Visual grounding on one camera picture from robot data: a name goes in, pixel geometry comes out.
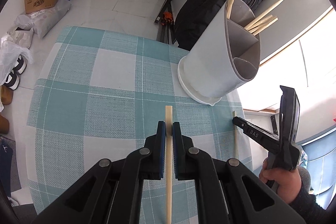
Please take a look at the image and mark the dark blue Jordan shoebox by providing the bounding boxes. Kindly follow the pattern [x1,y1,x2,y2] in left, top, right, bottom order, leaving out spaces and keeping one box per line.
[0,137,13,197]

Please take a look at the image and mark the chopsticks bundle in holder side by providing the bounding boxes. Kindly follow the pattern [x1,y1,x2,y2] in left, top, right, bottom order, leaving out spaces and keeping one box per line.
[244,0,285,36]

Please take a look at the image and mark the brown boots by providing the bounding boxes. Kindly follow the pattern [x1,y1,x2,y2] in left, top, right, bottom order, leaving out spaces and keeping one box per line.
[0,85,14,134]

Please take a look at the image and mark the grey plastic parcel bag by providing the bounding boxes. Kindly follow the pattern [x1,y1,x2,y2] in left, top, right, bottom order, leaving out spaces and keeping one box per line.
[15,0,71,39]

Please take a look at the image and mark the wooden chopstick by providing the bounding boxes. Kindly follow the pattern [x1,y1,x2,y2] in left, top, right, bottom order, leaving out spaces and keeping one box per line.
[232,111,239,159]
[165,106,173,224]

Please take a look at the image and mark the teal checked tablecloth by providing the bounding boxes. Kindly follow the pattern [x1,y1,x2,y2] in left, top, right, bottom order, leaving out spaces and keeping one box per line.
[25,26,252,213]

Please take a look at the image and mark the white plastic bag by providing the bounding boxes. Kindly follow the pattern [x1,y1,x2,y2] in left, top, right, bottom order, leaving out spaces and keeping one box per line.
[1,28,34,85]

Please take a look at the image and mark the white utensil holder grey insert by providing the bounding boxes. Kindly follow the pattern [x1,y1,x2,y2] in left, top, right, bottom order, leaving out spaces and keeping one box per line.
[177,0,261,106]

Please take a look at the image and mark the right hand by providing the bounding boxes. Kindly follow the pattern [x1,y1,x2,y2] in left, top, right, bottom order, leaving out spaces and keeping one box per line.
[259,158,302,204]

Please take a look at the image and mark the black white sneakers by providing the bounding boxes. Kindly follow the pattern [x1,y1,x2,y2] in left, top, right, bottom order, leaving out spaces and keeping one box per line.
[4,55,27,90]

